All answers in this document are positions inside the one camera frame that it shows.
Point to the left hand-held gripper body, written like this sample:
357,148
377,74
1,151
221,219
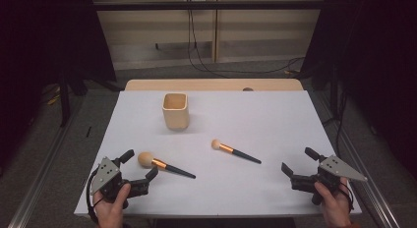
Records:
108,179

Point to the black horizontal bar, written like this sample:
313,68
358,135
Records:
213,5

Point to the small makeup brush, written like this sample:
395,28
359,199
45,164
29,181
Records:
229,149

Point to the aluminium floor rail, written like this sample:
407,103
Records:
39,175
370,188

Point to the beige square cup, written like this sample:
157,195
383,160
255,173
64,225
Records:
176,114

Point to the person's right hand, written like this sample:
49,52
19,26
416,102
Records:
334,208

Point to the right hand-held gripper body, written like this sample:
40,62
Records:
331,175

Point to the white table cover sheet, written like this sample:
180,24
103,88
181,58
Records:
229,188

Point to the dark curtain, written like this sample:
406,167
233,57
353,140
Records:
39,41
377,57

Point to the black metal stand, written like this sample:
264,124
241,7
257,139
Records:
64,100

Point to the large makeup brush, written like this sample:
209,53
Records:
154,161

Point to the person's left hand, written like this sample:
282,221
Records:
111,211

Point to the small black floor object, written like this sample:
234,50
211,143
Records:
88,131

